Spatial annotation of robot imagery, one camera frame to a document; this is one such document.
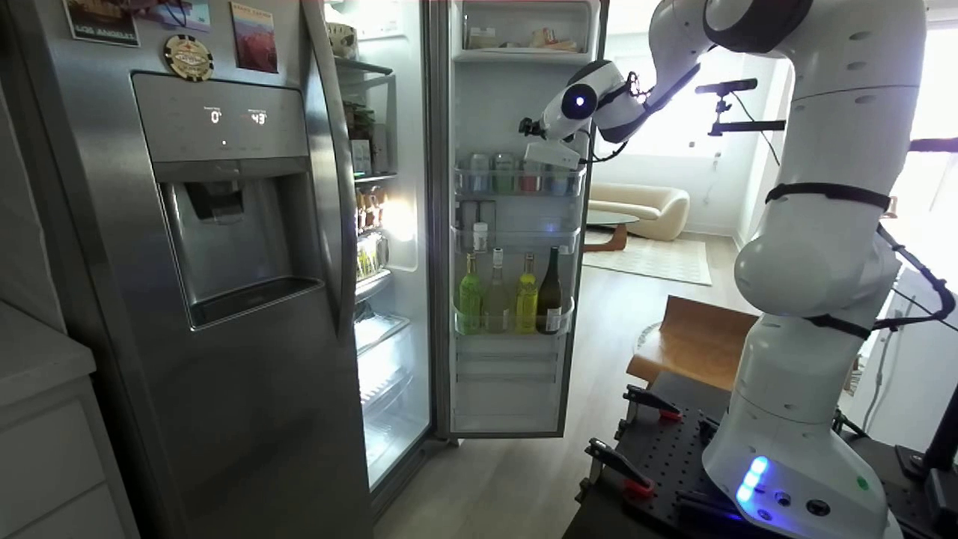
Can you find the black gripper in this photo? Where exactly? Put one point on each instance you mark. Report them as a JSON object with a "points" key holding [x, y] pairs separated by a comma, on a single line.
{"points": [[531, 128]]}

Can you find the red-labelled bottle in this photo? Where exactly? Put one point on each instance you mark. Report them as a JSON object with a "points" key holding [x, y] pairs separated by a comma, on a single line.
{"points": [[531, 179]]}

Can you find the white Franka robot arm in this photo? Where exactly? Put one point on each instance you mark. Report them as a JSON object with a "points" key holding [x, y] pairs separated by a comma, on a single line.
{"points": [[828, 258]]}

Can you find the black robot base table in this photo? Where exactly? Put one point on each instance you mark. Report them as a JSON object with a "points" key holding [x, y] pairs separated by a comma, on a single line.
{"points": [[660, 458]]}

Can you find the open refrigerator door with bins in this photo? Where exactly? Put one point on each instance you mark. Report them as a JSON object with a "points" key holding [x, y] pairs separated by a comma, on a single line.
{"points": [[509, 385]]}

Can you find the stainless refrigerator door with dispenser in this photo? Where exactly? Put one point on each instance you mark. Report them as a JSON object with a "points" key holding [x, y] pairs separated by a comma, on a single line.
{"points": [[248, 399]]}

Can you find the small white bottle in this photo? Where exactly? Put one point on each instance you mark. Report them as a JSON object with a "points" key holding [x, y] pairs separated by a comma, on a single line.
{"points": [[479, 238]]}

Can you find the beige sofa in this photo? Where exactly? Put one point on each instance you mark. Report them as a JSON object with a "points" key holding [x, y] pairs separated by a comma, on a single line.
{"points": [[654, 211]]}

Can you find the dark jar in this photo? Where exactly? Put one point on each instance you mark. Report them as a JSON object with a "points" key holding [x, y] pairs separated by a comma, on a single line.
{"points": [[361, 144]]}

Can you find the dark wine bottle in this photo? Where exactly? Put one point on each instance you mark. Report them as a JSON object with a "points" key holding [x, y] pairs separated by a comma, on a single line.
{"points": [[548, 301]]}

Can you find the clear pale bottle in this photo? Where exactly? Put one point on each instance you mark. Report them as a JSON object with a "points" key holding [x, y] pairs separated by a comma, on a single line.
{"points": [[497, 301]]}

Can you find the yellow bottle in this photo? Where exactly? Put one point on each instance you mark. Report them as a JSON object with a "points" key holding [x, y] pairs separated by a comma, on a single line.
{"points": [[527, 304]]}

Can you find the orange jars pack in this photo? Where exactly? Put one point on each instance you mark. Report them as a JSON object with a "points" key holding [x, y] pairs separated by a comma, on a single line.
{"points": [[370, 211]]}

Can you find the green bottle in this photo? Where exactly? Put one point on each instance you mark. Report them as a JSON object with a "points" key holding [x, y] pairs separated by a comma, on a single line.
{"points": [[467, 301]]}

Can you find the pale floor rug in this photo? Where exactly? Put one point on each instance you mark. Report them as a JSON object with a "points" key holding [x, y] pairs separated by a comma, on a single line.
{"points": [[660, 261]]}

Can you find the wooden board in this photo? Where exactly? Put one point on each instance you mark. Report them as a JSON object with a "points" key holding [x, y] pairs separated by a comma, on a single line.
{"points": [[699, 346]]}

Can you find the red picture magnet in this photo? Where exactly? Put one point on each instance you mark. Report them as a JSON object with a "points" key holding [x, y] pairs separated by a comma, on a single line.
{"points": [[251, 38]]}

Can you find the round gold magnet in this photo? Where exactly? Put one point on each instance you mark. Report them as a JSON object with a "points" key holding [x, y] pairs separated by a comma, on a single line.
{"points": [[189, 59]]}

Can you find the photo magnet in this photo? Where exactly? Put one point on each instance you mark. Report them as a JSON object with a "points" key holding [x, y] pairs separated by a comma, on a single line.
{"points": [[100, 18]]}

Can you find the white box unit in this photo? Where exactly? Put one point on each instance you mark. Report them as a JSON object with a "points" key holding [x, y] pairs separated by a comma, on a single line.
{"points": [[922, 390]]}

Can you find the black monitor stand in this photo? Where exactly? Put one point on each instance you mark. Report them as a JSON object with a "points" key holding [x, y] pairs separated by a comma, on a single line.
{"points": [[943, 438]]}

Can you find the white kitchen base cabinet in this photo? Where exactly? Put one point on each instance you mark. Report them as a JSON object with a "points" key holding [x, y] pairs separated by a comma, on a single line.
{"points": [[48, 458]]}

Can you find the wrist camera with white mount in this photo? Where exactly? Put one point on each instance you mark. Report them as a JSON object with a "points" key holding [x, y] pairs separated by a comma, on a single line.
{"points": [[555, 155]]}

